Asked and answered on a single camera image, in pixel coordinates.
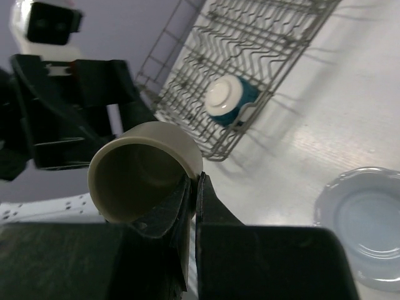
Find teal and cream bowl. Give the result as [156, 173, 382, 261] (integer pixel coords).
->
[204, 75, 260, 127]

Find beige ceramic mug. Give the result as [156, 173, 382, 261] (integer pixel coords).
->
[87, 121, 203, 223]

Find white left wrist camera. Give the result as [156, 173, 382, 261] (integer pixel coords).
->
[9, 1, 84, 62]

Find grey wire dish rack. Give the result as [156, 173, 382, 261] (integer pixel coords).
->
[135, 1, 338, 161]

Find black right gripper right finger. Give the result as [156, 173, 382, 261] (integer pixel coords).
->
[196, 174, 359, 299]

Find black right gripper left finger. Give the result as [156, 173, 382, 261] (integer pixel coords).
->
[1, 177, 191, 299]

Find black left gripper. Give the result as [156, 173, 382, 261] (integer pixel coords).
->
[1, 54, 155, 181]

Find light blue scalloped plate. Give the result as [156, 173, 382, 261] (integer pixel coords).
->
[314, 166, 399, 293]

